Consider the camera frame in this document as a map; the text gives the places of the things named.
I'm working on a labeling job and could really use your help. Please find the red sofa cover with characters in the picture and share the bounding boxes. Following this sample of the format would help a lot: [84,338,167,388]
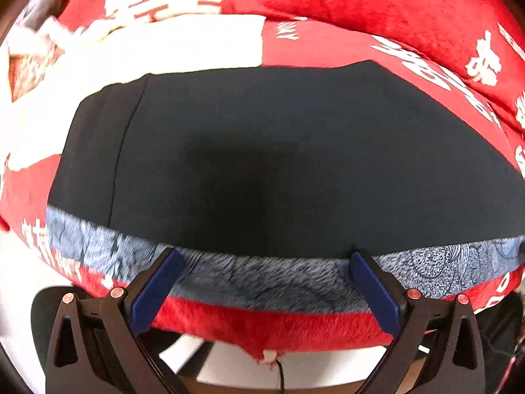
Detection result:
[1,0,524,359]

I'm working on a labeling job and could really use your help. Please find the black pants with patterned waistband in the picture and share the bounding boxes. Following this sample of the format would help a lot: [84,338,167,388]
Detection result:
[45,60,524,314]

